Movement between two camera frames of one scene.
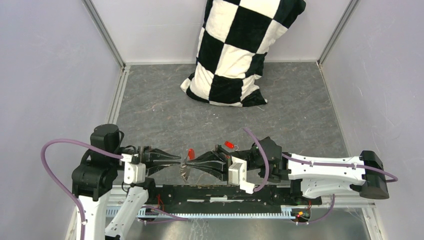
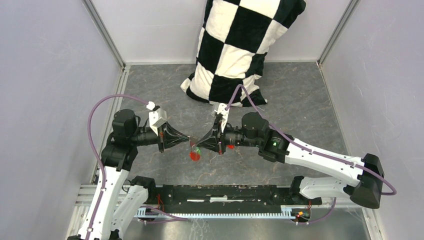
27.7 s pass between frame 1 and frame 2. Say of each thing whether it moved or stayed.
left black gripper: moved
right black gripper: moved
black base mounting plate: stayed
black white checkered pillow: stayed
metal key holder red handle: moved
